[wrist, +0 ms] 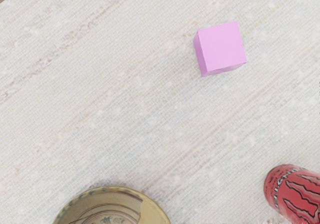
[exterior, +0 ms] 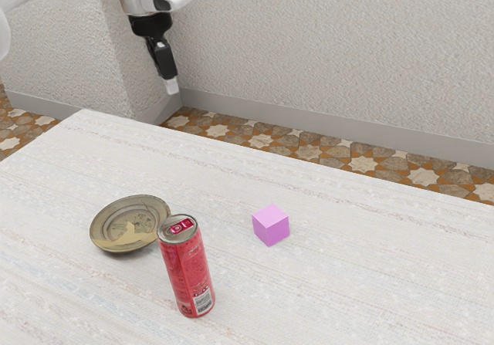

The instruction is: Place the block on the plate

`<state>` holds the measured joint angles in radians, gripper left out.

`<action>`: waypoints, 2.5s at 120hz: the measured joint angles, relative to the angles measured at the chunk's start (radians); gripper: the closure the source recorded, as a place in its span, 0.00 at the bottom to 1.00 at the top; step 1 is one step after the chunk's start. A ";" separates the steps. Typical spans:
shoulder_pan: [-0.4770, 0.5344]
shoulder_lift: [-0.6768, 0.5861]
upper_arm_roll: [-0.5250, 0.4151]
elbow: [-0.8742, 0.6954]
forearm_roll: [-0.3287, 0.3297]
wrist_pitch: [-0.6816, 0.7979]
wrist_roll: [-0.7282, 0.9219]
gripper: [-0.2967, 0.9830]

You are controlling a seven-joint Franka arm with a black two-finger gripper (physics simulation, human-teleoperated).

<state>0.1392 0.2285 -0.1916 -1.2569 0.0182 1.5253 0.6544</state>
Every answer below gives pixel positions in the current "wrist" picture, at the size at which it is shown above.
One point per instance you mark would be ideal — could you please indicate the pink cube block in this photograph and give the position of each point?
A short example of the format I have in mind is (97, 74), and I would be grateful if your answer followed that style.
(221, 49)

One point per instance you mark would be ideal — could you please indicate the red drink can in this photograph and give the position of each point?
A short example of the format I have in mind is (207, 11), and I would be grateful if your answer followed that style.
(295, 195)

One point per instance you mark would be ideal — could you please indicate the beige patterned ceramic bowl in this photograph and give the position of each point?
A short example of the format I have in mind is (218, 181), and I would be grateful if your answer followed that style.
(110, 207)

